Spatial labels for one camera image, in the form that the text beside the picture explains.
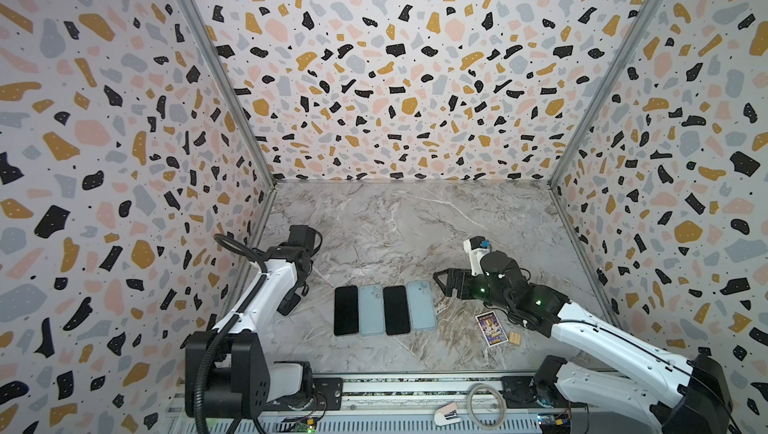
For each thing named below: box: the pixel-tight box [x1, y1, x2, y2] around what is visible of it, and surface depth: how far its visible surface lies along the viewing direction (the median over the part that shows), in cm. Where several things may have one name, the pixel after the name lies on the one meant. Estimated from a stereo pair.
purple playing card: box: [475, 310, 509, 348], surface depth 85 cm
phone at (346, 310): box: [334, 285, 359, 336], surface depth 91 cm
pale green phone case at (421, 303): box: [406, 280, 437, 331], surface depth 91 cm
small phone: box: [383, 285, 411, 336], surface depth 89 cm
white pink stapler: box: [434, 402, 462, 426], surface depth 71 cm
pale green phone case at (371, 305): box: [358, 284, 385, 337], surface depth 90 cm
